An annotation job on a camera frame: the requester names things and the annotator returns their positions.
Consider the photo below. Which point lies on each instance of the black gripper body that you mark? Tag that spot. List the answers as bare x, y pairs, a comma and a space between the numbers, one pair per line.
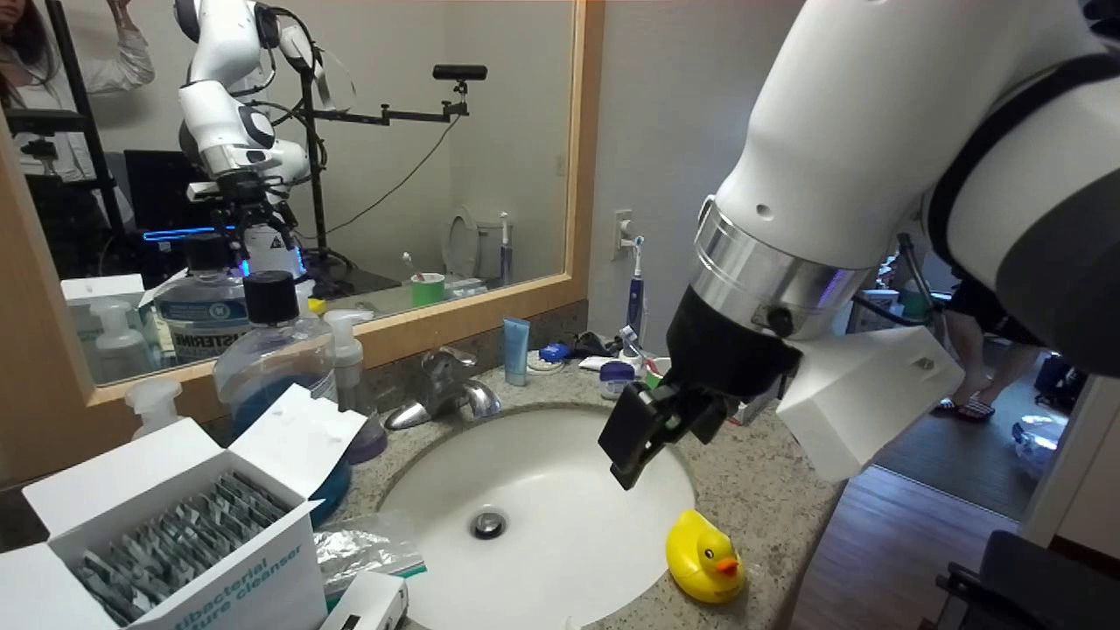
723, 353

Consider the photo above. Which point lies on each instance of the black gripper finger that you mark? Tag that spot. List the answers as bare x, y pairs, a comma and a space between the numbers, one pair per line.
631, 440
715, 423

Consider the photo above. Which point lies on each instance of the yellow rubber duck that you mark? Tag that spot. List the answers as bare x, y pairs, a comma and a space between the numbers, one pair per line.
702, 564

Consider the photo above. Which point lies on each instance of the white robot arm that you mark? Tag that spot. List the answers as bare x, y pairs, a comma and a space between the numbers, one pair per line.
888, 127

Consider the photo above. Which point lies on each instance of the white oval sink basin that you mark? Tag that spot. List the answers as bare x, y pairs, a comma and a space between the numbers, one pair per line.
560, 526

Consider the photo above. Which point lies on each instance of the chrome sink drain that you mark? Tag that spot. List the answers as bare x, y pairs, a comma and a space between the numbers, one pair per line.
486, 524

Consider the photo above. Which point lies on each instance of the blue white small container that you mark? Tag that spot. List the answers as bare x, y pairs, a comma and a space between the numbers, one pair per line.
618, 371

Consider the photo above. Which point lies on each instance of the electric toothbrush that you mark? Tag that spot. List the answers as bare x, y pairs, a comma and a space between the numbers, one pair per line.
636, 291

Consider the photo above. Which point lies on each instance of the blue round container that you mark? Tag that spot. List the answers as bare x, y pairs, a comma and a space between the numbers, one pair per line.
560, 353

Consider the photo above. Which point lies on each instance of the blue standing tube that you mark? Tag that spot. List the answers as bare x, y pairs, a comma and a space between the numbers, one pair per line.
514, 353

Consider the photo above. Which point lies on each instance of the chrome faucet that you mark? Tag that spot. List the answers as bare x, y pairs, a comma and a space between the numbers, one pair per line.
450, 391

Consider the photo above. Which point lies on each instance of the person in background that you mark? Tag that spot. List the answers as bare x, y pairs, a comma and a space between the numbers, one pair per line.
973, 353

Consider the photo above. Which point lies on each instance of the clear plastic zip bag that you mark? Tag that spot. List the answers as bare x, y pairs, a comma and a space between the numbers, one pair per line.
361, 554

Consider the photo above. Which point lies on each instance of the clear soap pump bottle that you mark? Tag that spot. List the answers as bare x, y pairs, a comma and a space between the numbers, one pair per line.
345, 354

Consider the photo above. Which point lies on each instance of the white slotted cardboard box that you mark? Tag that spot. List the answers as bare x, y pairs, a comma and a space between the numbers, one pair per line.
367, 600

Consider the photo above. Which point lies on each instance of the wood framed mirror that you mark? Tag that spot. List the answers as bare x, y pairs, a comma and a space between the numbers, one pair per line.
442, 178

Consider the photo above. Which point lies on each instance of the black chair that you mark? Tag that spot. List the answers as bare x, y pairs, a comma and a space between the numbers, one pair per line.
1037, 584

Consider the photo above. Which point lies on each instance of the blue mouthwash bottle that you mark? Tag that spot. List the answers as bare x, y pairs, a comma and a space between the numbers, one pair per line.
274, 353

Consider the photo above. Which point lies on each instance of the blue white mask box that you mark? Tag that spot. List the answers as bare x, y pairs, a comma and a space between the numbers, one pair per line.
175, 547

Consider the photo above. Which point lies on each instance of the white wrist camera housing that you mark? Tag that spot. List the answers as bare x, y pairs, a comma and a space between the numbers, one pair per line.
861, 405

